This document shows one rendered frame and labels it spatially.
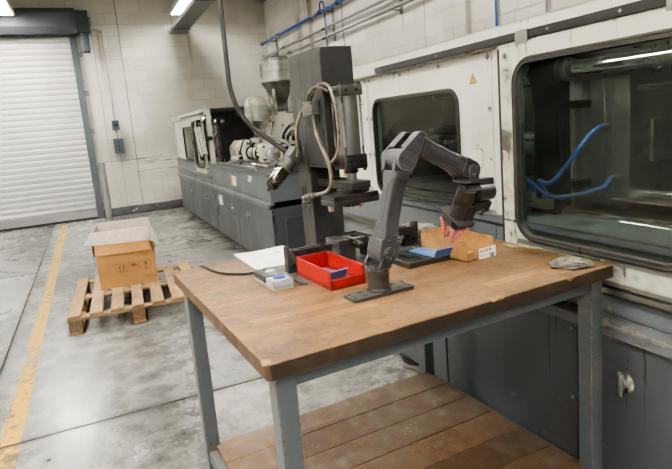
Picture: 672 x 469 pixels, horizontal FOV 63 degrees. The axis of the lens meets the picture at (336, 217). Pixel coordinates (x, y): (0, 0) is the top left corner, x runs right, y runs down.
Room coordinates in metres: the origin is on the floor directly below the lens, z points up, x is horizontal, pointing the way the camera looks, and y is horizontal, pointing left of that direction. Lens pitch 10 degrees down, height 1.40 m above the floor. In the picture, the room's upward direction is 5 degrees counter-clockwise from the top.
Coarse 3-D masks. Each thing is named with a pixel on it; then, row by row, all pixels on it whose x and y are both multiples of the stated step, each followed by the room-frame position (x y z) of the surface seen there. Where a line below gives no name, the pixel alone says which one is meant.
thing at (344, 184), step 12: (324, 180) 2.06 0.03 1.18; (336, 180) 2.01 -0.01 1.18; (348, 180) 1.94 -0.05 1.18; (360, 180) 1.93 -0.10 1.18; (348, 192) 1.91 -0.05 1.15; (360, 192) 1.92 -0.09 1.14; (372, 192) 1.93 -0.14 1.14; (324, 204) 1.92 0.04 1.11; (336, 204) 1.86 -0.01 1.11; (348, 204) 1.88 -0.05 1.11; (360, 204) 1.99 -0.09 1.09
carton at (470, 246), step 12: (432, 240) 1.92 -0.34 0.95; (444, 240) 1.86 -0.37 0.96; (456, 240) 1.80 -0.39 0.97; (468, 240) 1.92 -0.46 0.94; (480, 240) 1.87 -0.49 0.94; (492, 240) 1.81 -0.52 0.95; (456, 252) 1.81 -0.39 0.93; (468, 252) 1.87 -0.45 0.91; (480, 252) 1.79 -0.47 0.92; (492, 252) 1.81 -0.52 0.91
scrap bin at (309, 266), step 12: (324, 252) 1.84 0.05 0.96; (300, 264) 1.77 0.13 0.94; (312, 264) 1.68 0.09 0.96; (324, 264) 1.84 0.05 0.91; (336, 264) 1.79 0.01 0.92; (348, 264) 1.71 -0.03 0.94; (360, 264) 1.64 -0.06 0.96; (312, 276) 1.69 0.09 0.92; (324, 276) 1.61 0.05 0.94; (348, 276) 1.70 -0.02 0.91; (360, 276) 1.62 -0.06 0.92; (336, 288) 1.58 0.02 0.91
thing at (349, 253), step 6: (360, 240) 1.90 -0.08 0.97; (366, 240) 1.91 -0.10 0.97; (336, 246) 1.88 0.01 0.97; (342, 246) 1.87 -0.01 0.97; (348, 246) 1.88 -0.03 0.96; (360, 246) 2.00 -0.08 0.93; (366, 246) 1.96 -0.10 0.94; (336, 252) 1.88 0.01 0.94; (342, 252) 1.87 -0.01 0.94; (348, 252) 1.88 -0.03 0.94; (354, 252) 1.89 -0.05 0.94; (360, 252) 2.01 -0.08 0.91; (366, 252) 1.97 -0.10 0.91; (354, 258) 1.89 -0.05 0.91
